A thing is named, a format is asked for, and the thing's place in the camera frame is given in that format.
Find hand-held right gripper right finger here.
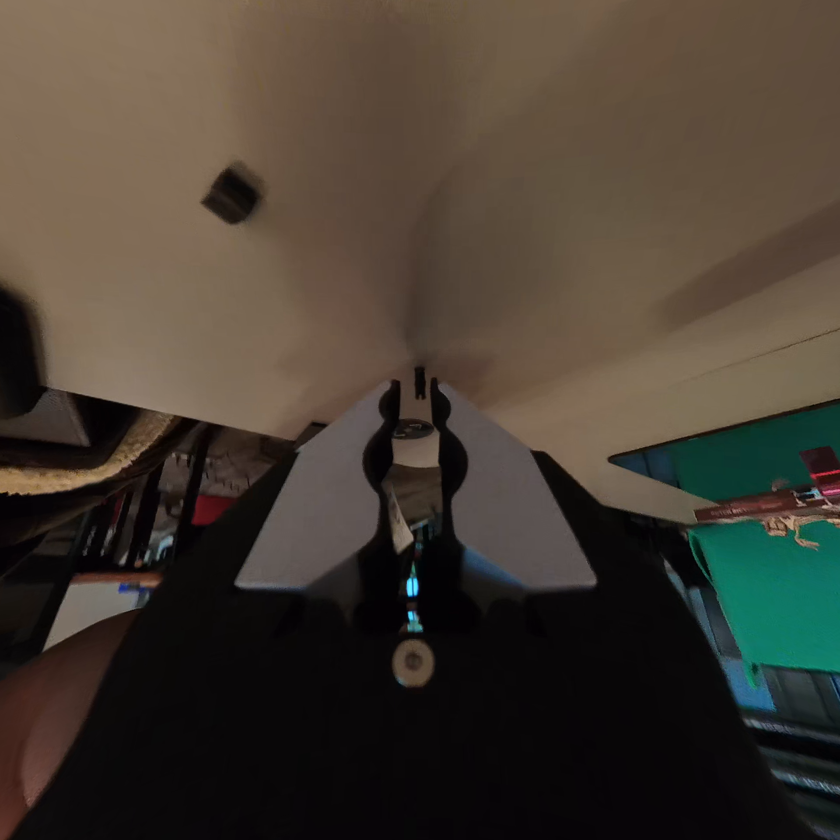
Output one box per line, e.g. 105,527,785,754
430,379,598,589

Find dark red flat box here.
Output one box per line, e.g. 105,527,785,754
694,489,840,525

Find small tan figurine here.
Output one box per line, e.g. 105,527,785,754
764,512,840,551

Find green sheet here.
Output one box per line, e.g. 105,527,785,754
610,402,840,673

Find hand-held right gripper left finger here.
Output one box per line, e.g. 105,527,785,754
235,379,401,589

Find person's left forearm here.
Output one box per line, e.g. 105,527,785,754
0,610,140,840

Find grey desk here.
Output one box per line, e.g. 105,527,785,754
0,0,840,526

